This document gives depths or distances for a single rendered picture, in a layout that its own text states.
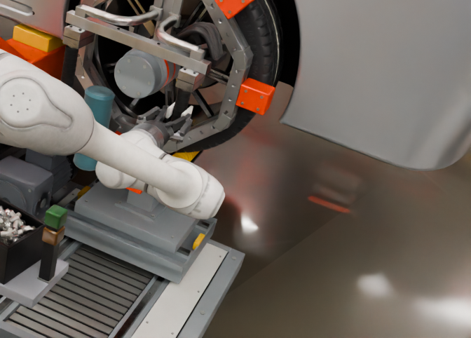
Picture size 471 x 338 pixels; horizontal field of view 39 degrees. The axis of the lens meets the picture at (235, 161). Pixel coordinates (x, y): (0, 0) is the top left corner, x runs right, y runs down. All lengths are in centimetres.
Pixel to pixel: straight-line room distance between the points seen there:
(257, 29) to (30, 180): 85
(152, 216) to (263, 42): 79
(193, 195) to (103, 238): 102
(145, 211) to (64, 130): 149
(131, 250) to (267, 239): 74
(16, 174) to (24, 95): 129
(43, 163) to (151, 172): 105
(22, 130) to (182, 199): 57
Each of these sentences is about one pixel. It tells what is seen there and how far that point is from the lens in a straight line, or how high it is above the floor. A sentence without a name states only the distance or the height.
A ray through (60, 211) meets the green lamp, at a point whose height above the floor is 66.
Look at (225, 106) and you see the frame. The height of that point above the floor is 80.
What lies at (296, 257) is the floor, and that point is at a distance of 288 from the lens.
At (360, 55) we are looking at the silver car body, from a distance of 203.
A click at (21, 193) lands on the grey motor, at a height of 37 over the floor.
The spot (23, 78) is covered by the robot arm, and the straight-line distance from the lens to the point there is 95.
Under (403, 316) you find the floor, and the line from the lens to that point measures 283.
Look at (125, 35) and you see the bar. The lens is 185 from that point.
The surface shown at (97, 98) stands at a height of 73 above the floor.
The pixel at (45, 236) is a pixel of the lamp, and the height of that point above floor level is 59.
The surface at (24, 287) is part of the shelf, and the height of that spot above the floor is 45.
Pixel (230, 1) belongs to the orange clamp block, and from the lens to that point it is 192.
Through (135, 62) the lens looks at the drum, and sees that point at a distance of 191.
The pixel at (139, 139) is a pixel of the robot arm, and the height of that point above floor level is 88.
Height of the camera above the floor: 161
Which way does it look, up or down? 28 degrees down
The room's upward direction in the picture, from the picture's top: 17 degrees clockwise
